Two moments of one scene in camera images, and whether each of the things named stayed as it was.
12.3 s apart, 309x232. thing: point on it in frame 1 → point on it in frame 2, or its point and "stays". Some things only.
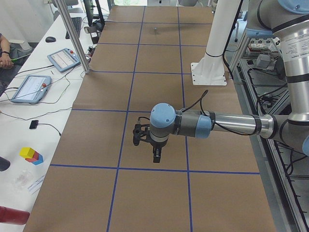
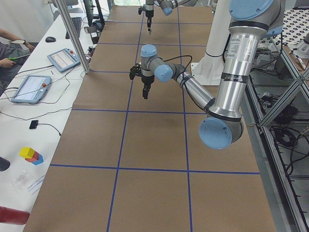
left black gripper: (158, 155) → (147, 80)
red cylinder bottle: (13, 215) stays
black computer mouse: (50, 39) stays
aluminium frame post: (60, 6) stays
